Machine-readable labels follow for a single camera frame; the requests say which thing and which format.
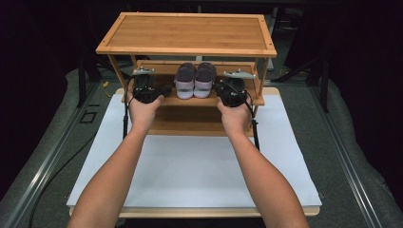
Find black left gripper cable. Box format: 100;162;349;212
122;75;138;141

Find pink child sandal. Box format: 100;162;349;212
193;62;218;100
174;62;198;101

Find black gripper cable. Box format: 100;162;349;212
226;80;261;152
122;75;138;141

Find person's right hand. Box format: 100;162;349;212
216;94;255;136

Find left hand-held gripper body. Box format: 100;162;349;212
132;66;162;105

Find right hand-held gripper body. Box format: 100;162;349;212
221;69;258;108

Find dark metal stand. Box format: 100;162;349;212
77;56;103;108
318;58;331;114

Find wooden three-tier shoe rack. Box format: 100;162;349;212
95;11;278;138

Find black floor cable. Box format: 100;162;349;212
29;136;97;228

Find grey metal floor rail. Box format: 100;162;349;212
307;83;385;228
2;80;107;228

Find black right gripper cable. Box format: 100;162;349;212
226;80;261;152

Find person's left hand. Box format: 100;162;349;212
127;91;165;136

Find white table mat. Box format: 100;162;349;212
66;92;323;210

